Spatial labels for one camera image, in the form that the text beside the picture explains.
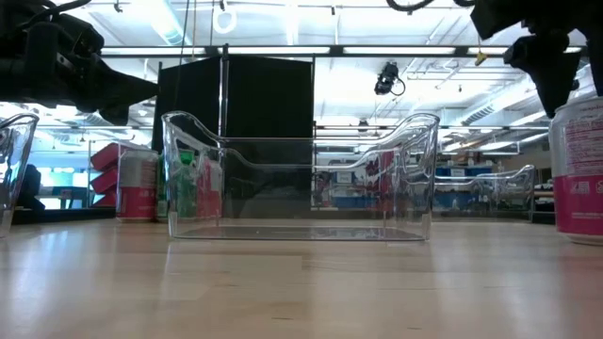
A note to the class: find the yellow hanging clip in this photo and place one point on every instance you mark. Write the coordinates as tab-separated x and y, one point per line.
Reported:
480	59

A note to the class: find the black aluminium table frame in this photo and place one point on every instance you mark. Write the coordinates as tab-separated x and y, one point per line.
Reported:
70	215

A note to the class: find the black room divider panel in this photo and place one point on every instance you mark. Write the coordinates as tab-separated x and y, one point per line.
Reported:
273	94

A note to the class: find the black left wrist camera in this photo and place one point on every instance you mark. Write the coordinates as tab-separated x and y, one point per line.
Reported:
80	37

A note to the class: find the black horizontal overhead beam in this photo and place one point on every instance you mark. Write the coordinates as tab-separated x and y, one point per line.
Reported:
330	50

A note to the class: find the clear plastic bin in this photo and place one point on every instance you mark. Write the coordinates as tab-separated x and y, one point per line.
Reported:
485	193
301	232
19	155

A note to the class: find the green soda can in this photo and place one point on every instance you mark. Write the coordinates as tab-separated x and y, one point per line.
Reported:
181	188

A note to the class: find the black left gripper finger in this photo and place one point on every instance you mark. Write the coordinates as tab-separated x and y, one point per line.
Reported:
122	92
117	117

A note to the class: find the black office chair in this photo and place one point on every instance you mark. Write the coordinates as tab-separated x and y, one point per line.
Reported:
30	188

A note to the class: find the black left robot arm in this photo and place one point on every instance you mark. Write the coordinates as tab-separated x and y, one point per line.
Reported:
11	75

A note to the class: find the red storage bin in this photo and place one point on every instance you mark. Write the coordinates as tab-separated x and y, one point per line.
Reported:
106	200
104	180
106	156

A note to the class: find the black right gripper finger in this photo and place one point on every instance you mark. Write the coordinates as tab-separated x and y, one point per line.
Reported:
598	61
549	66

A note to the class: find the black ceiling camera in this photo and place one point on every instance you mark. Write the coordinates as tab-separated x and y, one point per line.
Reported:
388	77

